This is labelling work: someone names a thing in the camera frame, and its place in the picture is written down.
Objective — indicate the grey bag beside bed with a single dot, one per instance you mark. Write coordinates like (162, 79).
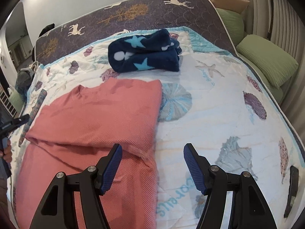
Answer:
(25, 77)

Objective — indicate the pink knit sweater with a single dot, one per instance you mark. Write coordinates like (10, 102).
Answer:
(77, 129)

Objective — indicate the person's left hand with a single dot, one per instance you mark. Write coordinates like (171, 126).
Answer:
(7, 153)

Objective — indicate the navy star fleece garment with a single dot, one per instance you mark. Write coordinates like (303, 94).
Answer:
(145, 52)

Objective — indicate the green pillow near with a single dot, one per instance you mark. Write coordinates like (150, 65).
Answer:
(276, 64)

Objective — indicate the green pillow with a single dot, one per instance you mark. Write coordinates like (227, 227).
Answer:
(233, 23)
(276, 64)

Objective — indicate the green pillow far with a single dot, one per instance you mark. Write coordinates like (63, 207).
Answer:
(233, 23)

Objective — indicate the tan pillow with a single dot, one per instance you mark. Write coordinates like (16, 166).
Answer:
(237, 6)

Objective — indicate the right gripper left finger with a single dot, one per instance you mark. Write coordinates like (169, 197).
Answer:
(57, 206)

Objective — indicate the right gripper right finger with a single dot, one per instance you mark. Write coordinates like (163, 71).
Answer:
(249, 208)

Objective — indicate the white curtain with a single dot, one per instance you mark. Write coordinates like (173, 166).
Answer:
(279, 22)

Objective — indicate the white seashell print quilt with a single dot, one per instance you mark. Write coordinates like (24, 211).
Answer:
(215, 102)

